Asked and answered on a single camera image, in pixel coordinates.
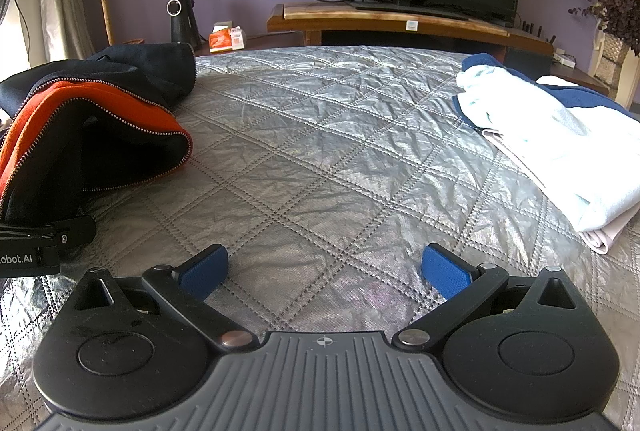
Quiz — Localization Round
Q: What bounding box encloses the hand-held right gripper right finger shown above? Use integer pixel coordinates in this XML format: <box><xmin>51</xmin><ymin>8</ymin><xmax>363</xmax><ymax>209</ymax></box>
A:
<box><xmin>392</xmin><ymin>243</ymin><xmax>581</xmax><ymax>354</ymax></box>

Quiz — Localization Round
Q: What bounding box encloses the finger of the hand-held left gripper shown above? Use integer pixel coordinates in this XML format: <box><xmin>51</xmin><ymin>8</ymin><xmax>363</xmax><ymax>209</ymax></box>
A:
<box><xmin>0</xmin><ymin>216</ymin><xmax>97</xmax><ymax>248</ymax></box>

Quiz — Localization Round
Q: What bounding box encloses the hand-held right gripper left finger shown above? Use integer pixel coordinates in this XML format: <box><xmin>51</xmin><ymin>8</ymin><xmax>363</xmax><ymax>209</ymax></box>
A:
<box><xmin>74</xmin><ymin>245</ymin><xmax>260</xmax><ymax>354</ymax></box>

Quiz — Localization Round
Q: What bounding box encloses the navy orange zip jacket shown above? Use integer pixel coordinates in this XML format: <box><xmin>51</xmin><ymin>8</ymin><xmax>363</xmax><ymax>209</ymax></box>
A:
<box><xmin>0</xmin><ymin>42</ymin><xmax>197</xmax><ymax>224</ymax></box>

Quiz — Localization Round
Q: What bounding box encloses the pale lilac garment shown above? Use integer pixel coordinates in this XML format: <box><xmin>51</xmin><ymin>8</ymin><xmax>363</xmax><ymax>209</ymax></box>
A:
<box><xmin>482</xmin><ymin>128</ymin><xmax>626</xmax><ymax>254</ymax></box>

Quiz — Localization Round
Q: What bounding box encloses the light blue garment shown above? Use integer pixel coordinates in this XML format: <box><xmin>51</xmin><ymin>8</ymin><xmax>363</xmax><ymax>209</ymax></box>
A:
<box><xmin>456</xmin><ymin>64</ymin><xmax>640</xmax><ymax>233</ymax></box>

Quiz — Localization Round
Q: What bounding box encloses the dark blue garment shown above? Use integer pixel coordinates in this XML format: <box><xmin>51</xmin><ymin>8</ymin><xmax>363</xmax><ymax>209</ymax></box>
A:
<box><xmin>452</xmin><ymin>54</ymin><xmax>633</xmax><ymax>132</ymax></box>

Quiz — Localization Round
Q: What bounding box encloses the white garment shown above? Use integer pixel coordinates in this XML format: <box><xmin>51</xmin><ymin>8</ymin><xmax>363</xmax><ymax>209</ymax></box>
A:
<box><xmin>537</xmin><ymin>75</ymin><xmax>640</xmax><ymax>132</ymax></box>

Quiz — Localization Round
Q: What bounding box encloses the orange tissue box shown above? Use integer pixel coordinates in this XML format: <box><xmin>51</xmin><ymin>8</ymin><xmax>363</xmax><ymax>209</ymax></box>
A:
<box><xmin>209</xmin><ymin>25</ymin><xmax>247</xmax><ymax>51</ymax></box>

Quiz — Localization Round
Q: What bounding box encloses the black cylindrical speaker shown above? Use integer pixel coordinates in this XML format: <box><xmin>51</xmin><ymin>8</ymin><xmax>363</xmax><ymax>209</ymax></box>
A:
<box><xmin>167</xmin><ymin>0</ymin><xmax>203</xmax><ymax>49</ymax></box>

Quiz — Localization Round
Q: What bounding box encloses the wooden television stand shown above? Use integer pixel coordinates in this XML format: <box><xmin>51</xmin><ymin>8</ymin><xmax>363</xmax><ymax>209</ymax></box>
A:
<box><xmin>266</xmin><ymin>2</ymin><xmax>556</xmax><ymax>57</ymax></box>

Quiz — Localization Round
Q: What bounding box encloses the woven vase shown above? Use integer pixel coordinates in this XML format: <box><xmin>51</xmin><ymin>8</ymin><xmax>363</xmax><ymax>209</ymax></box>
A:
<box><xmin>592</xmin><ymin>31</ymin><xmax>633</xmax><ymax>79</ymax></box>

